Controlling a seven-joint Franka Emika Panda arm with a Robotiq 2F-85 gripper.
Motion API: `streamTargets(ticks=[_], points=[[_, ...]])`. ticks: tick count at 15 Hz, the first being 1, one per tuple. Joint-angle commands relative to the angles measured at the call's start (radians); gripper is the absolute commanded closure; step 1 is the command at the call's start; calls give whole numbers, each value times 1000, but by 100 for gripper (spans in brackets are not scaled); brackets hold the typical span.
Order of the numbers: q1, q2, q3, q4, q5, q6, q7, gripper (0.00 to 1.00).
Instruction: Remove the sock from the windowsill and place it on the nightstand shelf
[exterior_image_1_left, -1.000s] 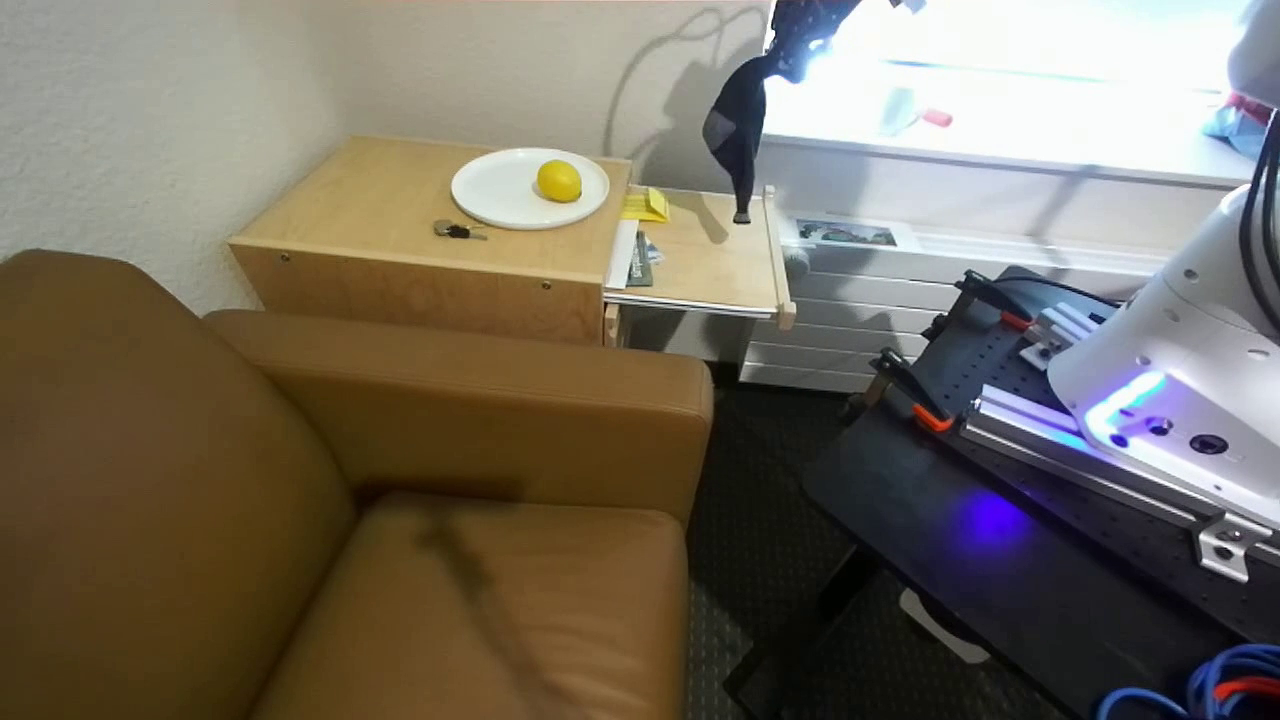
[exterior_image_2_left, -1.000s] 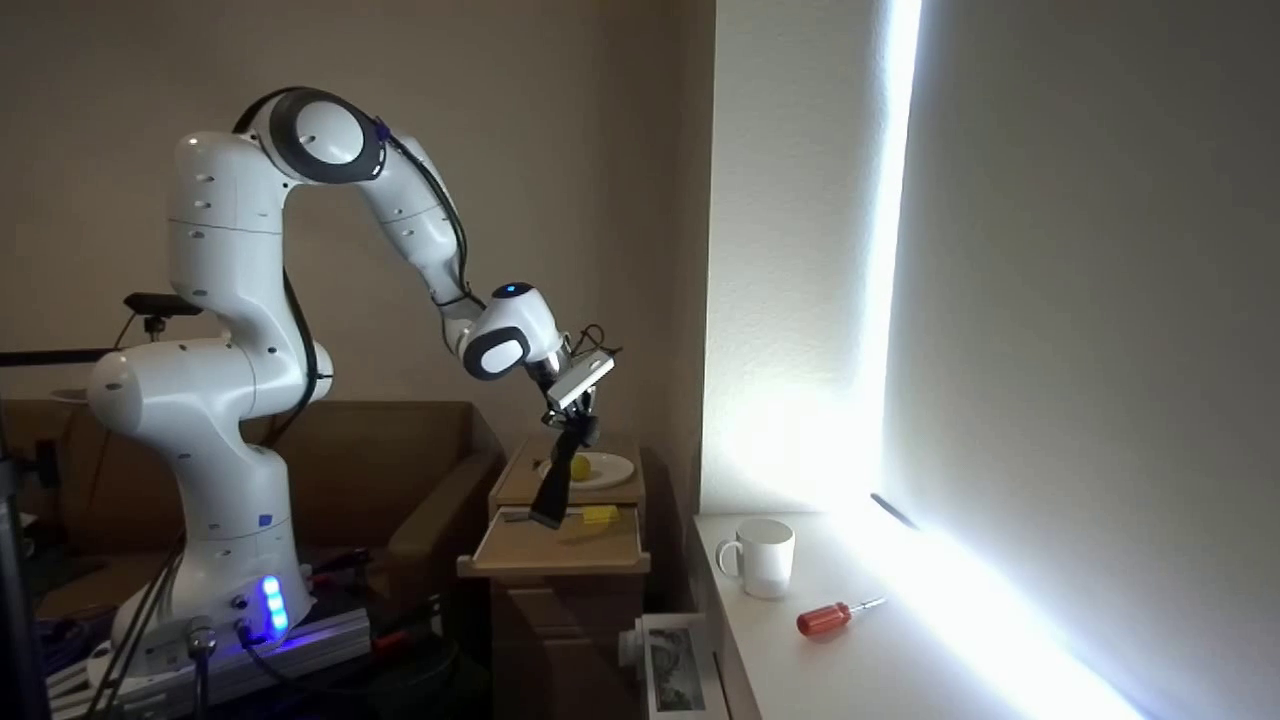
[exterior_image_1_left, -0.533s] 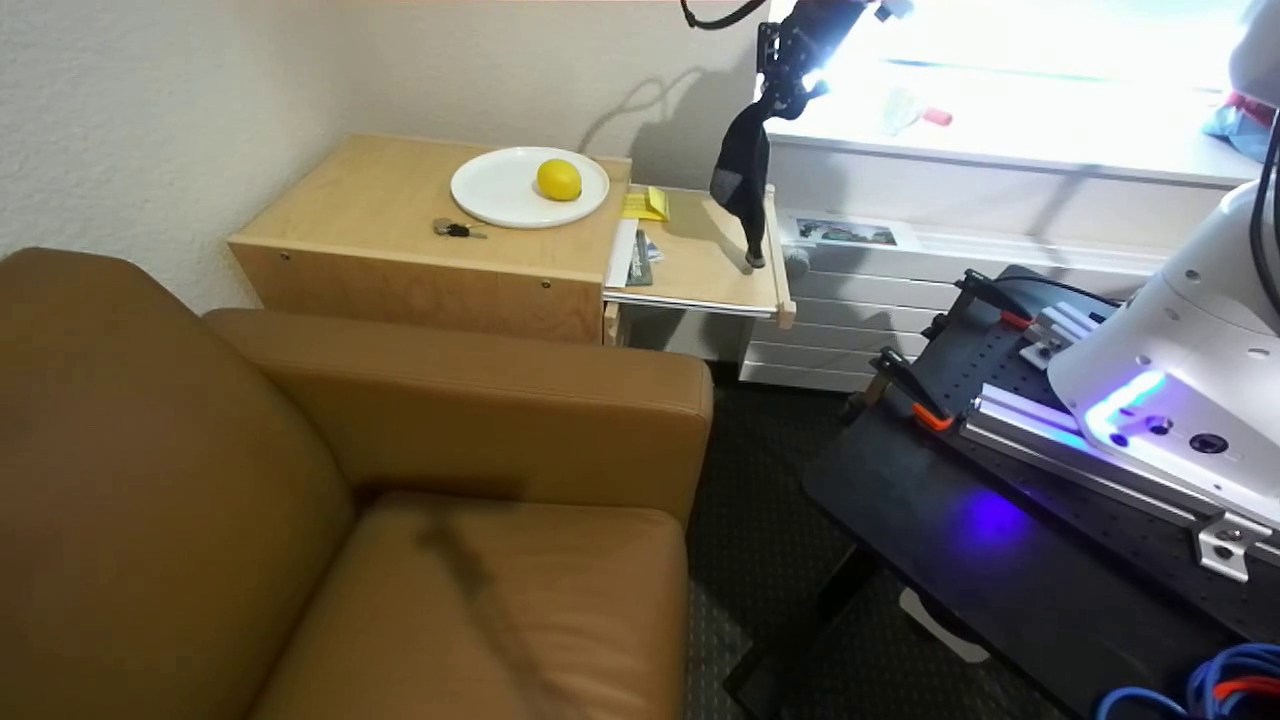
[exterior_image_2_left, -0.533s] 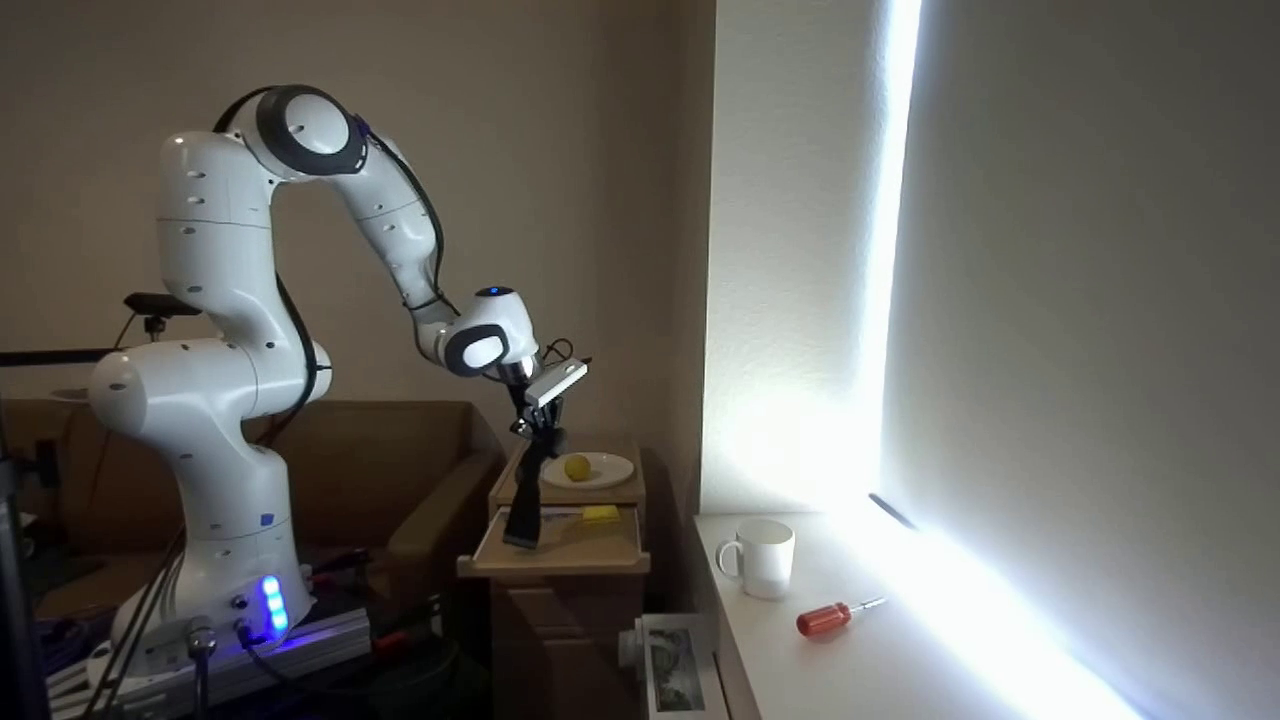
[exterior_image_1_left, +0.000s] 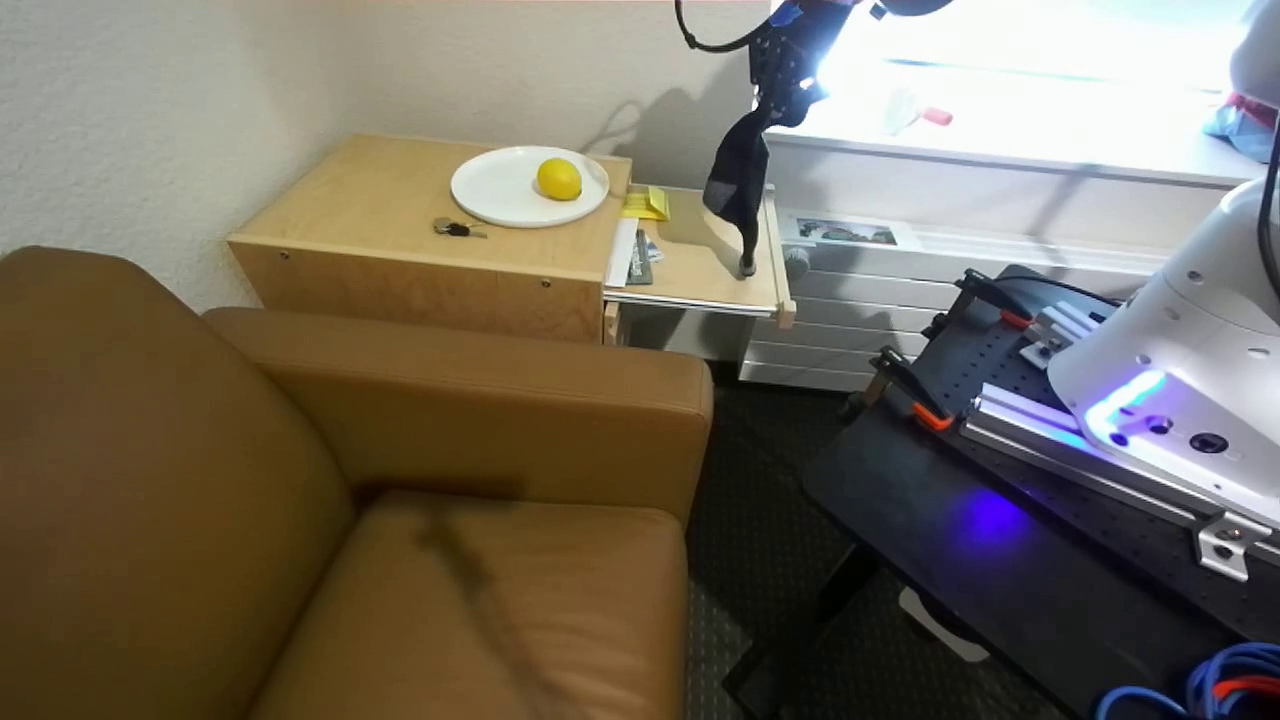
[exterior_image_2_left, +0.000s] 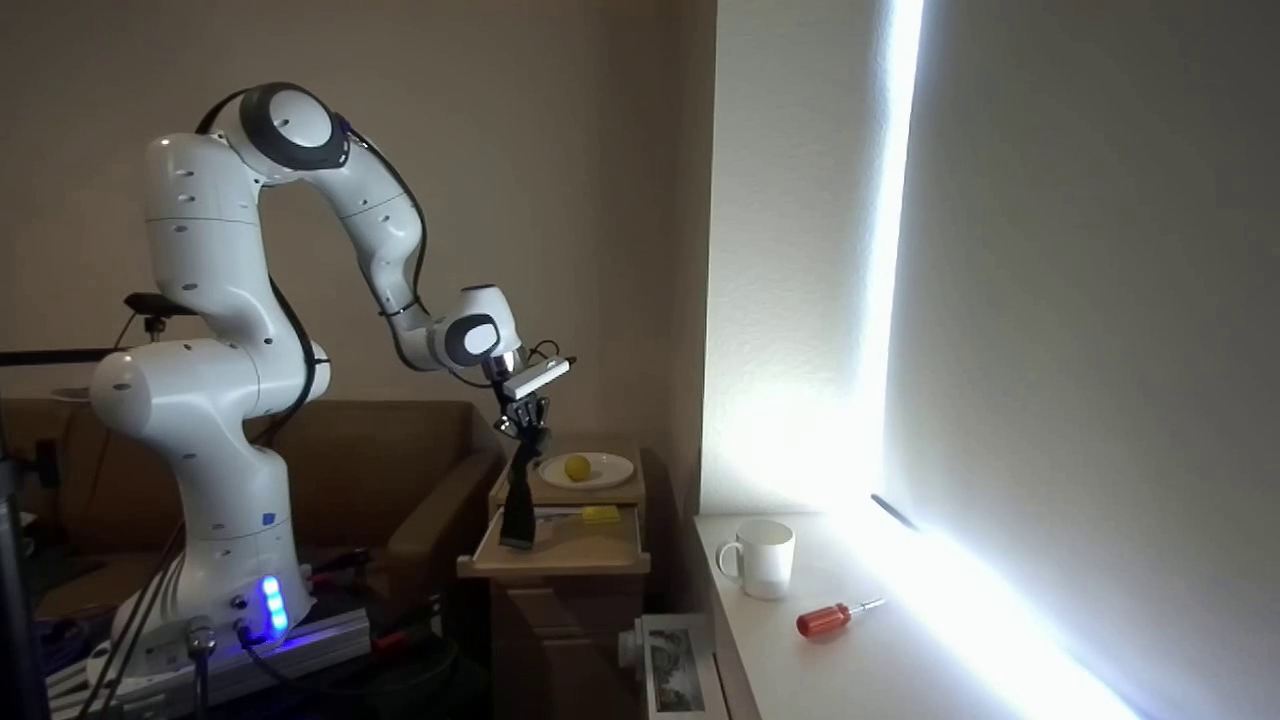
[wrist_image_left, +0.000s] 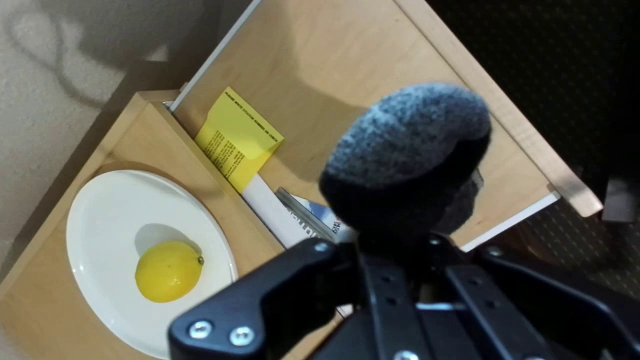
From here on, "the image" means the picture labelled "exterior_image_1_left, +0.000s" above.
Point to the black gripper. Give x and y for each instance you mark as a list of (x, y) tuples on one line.
[(787, 47)]

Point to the dark blue sock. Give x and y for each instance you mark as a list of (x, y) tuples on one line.
[(743, 183)]

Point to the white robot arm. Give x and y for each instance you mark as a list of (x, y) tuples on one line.
[(1200, 346)]

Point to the wooden pull-out nightstand shelf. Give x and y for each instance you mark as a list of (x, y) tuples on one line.
[(695, 262)]

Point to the white windowsill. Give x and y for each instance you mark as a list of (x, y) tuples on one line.
[(1014, 149)]

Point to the light wooden nightstand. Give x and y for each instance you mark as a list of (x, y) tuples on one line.
[(360, 215)]

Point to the white cup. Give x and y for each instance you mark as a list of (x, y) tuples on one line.
[(901, 111)]

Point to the small red object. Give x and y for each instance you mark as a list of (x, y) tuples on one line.
[(937, 117)]

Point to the yellow folded paper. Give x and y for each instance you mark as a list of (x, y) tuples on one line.
[(651, 205)]

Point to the yellow lemon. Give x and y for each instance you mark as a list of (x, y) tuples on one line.
[(557, 177)]

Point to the black orange clamp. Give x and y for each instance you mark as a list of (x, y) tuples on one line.
[(997, 306), (913, 398)]

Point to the white round plate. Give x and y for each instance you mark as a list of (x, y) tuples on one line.
[(492, 184)]

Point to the small dark object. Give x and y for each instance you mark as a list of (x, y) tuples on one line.
[(459, 230)]

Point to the red and blue cloth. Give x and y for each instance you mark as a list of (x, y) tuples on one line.
[(1252, 112)]

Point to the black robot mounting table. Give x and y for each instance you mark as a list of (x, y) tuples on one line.
[(1014, 561)]

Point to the brown leather armchair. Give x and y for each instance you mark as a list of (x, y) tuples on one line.
[(162, 532)]

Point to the white wall heater unit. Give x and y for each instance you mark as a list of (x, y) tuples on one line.
[(840, 323)]

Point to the aluminium rail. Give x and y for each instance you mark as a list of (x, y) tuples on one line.
[(1054, 446)]

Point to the small metal bracket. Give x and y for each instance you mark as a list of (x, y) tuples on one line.
[(1226, 550)]

